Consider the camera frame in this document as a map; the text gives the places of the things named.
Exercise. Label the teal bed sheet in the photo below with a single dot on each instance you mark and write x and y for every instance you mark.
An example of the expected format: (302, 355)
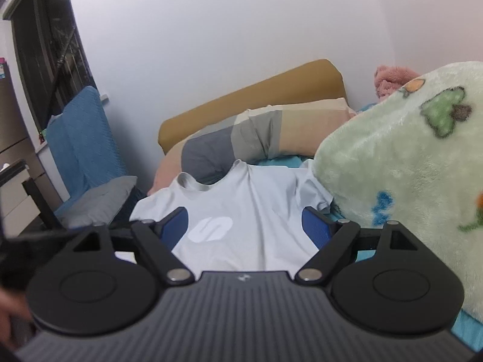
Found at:
(468, 332)

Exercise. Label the dark window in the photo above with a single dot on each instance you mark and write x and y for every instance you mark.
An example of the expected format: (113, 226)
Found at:
(37, 45)

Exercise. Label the beige and grey striped pillow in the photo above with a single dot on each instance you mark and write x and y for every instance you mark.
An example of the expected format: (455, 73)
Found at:
(211, 151)

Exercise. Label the black chair frame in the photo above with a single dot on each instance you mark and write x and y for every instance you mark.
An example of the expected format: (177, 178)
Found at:
(37, 200)

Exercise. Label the white t-shirt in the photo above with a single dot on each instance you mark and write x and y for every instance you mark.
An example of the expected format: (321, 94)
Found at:
(256, 203)

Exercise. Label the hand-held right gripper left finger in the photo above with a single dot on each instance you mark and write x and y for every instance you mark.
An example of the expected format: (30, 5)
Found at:
(179, 228)

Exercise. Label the blue towel chair cover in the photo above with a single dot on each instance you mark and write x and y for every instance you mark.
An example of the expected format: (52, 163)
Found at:
(83, 139)

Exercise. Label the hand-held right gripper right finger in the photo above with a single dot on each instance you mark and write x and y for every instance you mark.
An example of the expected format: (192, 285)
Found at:
(313, 230)

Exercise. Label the mustard yellow headboard cushion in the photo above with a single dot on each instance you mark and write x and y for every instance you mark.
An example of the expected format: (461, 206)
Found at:
(264, 86)

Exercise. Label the green plush printed blanket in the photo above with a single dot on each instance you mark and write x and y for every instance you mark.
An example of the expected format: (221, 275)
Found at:
(396, 166)

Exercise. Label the pink plush toy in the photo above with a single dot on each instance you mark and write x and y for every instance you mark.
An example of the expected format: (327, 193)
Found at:
(388, 79)

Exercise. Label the brown wooden cabinet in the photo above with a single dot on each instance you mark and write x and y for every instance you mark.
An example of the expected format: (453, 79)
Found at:
(15, 120)

